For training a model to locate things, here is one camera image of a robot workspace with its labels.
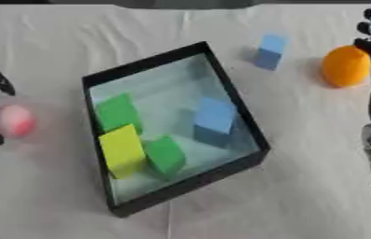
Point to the black box white inside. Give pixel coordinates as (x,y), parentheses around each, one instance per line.
(237,99)

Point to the orange toy fruit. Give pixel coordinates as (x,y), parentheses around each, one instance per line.
(345,66)

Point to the pink toy peach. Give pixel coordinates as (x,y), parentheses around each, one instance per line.
(15,120)

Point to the small blue block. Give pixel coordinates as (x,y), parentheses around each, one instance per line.
(271,51)

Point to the large green block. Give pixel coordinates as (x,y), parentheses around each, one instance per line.
(116,112)

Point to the yellow block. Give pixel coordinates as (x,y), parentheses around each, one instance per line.
(122,150)

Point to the large blue block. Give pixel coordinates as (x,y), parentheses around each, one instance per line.
(214,119)

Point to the small green block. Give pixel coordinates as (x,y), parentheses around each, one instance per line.
(164,156)

